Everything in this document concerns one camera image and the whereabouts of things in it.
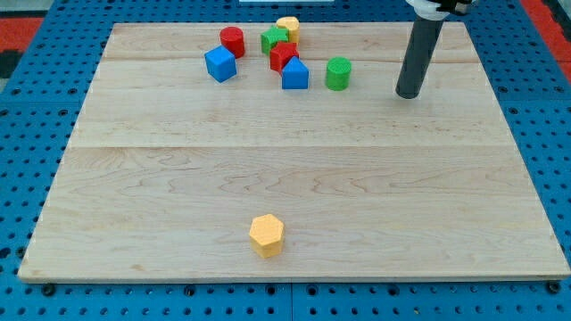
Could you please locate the blue cube block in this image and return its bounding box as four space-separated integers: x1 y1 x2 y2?
204 45 237 83

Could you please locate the light wooden board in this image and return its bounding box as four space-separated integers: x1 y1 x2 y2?
19 22 570 284

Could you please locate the yellow hexagon block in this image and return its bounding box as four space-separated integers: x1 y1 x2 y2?
249 214 285 259

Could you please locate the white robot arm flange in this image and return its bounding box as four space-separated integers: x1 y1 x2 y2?
405 0 476 21

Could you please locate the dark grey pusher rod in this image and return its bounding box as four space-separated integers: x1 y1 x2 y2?
395 16 443 99

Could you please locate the green cylinder block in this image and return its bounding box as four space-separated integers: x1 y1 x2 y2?
326 56 352 91

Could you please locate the blue triangle block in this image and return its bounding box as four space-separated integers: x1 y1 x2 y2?
281 56 310 89

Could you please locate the red cylinder block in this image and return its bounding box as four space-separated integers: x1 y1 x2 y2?
219 26 245 59

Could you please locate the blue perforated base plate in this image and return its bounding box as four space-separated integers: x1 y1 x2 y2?
1 1 570 320

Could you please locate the red star block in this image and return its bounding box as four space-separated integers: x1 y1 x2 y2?
269 42 299 74

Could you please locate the green star block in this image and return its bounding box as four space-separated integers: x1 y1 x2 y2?
260 26 289 55

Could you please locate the yellow heart block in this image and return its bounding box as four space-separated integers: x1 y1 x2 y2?
276 16 300 44

